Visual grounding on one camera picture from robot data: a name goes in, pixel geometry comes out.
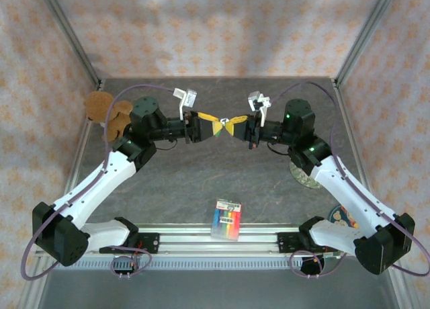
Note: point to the keyring with green key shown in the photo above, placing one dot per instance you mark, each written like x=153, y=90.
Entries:
x=223, y=121

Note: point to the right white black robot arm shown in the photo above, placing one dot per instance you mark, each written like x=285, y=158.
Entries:
x=349, y=188

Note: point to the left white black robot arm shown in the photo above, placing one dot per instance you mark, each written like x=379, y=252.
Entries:
x=97, y=184

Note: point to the brown teddy bear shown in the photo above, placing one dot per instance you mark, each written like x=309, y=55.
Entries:
x=97, y=102

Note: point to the patterned round coaster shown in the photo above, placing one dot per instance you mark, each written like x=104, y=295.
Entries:
x=304, y=179

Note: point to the rainbow marker pack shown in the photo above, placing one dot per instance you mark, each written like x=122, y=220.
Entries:
x=226, y=220

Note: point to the blue cartoon round plate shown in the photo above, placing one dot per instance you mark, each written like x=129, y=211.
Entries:
x=339, y=216

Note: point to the aluminium table edge rail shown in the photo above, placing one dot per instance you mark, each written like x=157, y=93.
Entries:
x=75, y=164
x=352, y=137

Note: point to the aluminium frame post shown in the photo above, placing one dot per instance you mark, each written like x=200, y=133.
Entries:
x=72, y=40
x=363, y=37

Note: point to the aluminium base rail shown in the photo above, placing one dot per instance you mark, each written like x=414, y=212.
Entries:
x=215, y=245

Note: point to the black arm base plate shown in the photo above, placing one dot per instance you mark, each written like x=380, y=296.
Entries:
x=149, y=242
x=289, y=242

